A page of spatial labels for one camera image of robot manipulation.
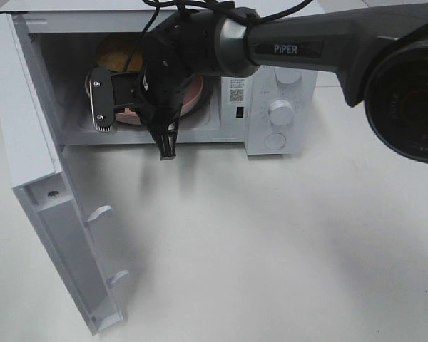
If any white microwave oven body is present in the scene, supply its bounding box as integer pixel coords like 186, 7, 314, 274
0, 1, 317, 155

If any lower white microwave knob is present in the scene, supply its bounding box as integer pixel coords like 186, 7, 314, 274
268, 100, 295, 126

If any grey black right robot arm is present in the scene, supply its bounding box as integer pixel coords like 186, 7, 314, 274
134, 1, 428, 164

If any pink plate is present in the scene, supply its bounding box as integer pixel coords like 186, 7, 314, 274
84, 70, 206, 126

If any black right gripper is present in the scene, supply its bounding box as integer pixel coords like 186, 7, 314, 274
128, 17, 200, 161

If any white microwave knob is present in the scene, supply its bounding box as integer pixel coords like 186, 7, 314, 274
268, 100, 295, 126
274, 67, 302, 86

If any burger with sesame bun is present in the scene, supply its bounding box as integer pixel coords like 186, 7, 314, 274
94, 33, 140, 73

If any upper white microwave knob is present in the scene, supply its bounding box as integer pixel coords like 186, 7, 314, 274
274, 67, 302, 86

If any round white door button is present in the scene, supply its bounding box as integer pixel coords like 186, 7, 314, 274
265, 133, 287, 150

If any white microwave door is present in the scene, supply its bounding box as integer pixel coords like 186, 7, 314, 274
0, 13, 124, 334

